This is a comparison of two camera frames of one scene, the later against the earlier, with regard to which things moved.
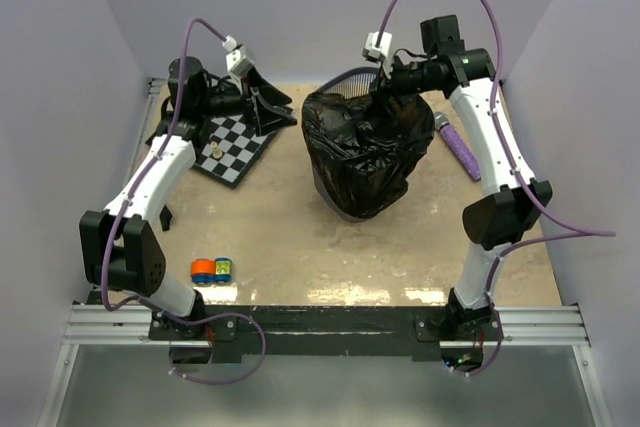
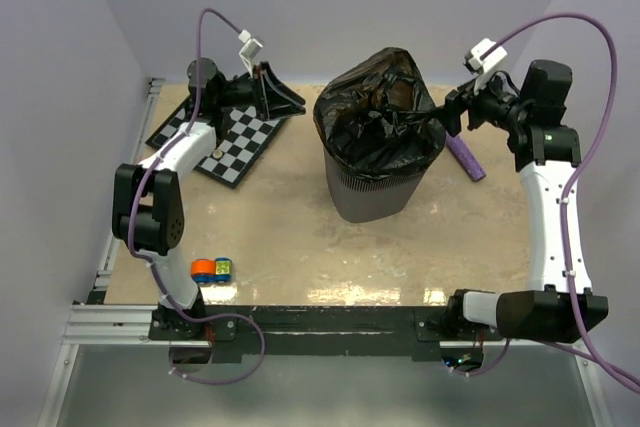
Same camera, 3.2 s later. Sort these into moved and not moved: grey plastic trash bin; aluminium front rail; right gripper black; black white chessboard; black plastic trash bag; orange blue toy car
Moved: right gripper black; grey plastic trash bin; black plastic trash bag
Not moved: black white chessboard; aluminium front rail; orange blue toy car
